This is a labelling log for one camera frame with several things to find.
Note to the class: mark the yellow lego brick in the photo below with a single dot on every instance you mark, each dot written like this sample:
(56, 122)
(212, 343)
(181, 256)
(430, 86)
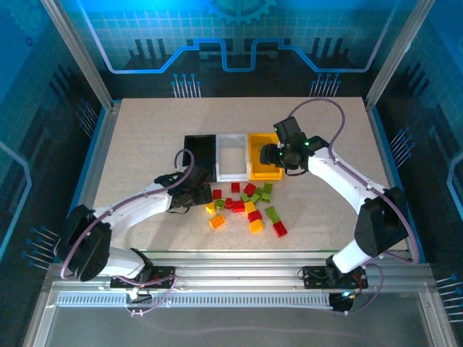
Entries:
(256, 226)
(210, 207)
(249, 207)

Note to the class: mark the long orange-yellow lego brick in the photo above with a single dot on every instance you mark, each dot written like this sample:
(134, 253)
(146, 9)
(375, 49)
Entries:
(217, 221)

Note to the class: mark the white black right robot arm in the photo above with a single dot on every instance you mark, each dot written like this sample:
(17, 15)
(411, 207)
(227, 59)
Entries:
(343, 177)

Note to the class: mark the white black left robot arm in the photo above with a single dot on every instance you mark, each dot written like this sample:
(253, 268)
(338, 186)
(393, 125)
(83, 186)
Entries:
(126, 211)

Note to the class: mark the yellow plastic bin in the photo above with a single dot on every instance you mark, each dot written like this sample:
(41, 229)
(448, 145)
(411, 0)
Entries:
(267, 173)

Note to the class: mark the black plastic bin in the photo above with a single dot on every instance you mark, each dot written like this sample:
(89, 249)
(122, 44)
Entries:
(199, 152)

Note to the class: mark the white plastic bin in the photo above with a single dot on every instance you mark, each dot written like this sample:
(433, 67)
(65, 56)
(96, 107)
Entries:
(231, 138)

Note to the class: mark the long green lego brick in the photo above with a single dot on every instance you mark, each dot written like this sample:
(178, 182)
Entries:
(272, 214)

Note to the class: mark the long red lego brick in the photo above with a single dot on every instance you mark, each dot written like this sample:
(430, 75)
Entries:
(279, 228)

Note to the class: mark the black controller board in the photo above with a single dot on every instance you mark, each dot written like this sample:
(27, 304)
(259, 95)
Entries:
(341, 301)

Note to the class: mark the aluminium table rail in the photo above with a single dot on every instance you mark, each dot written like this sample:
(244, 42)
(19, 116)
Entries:
(235, 264)

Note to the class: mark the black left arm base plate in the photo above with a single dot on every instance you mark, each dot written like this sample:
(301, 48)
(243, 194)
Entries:
(162, 273)

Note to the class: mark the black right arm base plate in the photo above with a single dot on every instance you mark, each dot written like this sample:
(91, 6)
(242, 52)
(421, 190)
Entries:
(314, 276)

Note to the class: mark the aluminium frame post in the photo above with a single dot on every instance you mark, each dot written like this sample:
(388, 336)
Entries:
(79, 54)
(398, 54)

